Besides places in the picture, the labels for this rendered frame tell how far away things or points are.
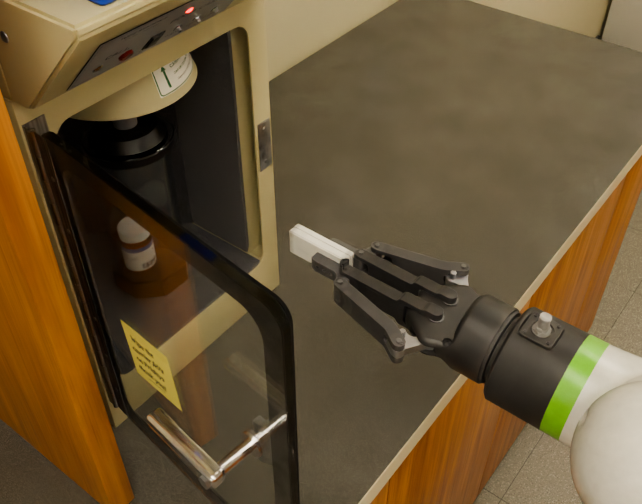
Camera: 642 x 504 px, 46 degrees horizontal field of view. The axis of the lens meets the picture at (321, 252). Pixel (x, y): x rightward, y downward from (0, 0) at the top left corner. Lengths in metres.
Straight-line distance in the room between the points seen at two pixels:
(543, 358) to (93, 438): 0.45
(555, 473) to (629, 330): 0.60
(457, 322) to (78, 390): 0.36
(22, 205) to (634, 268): 2.32
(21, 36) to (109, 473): 0.47
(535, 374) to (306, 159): 0.82
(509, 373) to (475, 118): 0.93
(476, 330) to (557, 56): 1.18
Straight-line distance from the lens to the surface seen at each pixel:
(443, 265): 0.73
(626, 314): 2.55
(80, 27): 0.56
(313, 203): 1.27
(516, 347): 0.64
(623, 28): 3.83
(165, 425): 0.66
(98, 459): 0.84
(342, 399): 0.99
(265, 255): 1.06
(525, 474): 2.09
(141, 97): 0.81
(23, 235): 0.62
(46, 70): 0.61
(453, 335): 0.68
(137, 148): 0.89
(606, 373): 0.64
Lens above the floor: 1.74
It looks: 43 degrees down
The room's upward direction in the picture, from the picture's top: straight up
